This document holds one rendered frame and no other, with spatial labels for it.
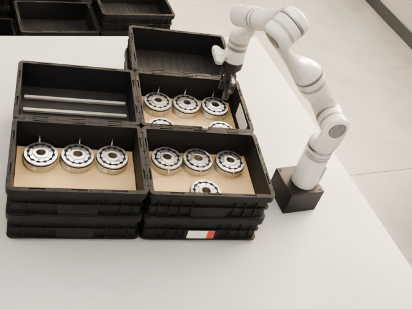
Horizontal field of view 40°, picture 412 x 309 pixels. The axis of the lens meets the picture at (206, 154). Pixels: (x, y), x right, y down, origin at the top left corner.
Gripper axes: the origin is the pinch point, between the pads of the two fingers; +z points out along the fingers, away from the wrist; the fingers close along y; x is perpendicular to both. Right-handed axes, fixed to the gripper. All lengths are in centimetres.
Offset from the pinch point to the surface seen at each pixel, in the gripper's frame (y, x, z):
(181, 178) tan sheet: -32.2, 18.2, 12.3
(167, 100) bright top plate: 3.9, 18.9, 9.4
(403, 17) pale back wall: 224, -225, 84
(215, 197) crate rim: -49, 12, 3
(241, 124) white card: -9.8, -6.6, 7.1
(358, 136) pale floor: 87, -134, 97
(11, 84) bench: 27, 75, 24
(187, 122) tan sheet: -4.1, 11.6, 12.3
